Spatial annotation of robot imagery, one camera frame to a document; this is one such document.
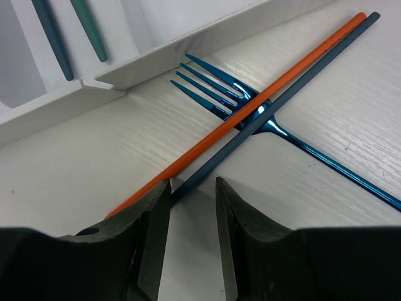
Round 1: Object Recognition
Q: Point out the grey blue chopstick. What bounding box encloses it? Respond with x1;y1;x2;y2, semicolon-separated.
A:
172;12;391;204

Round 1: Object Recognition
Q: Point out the white divided utensil tray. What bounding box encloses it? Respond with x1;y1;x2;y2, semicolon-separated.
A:
1;1;324;144

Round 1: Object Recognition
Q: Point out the orange chopstick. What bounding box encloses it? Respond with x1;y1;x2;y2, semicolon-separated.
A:
106;12;367;218

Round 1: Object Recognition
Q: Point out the blue metal fork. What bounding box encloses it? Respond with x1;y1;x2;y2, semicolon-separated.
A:
170;53;400;211

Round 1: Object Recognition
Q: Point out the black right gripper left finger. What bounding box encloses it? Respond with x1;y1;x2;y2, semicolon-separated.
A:
56;180;171;300

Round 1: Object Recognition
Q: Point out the blue knife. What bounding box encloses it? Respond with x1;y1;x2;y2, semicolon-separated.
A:
31;0;75;81

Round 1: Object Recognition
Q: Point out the teal knife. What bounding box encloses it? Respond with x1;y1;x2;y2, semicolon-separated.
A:
70;0;108;63

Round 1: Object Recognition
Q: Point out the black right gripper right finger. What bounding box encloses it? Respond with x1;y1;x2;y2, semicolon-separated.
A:
216;177;292;300

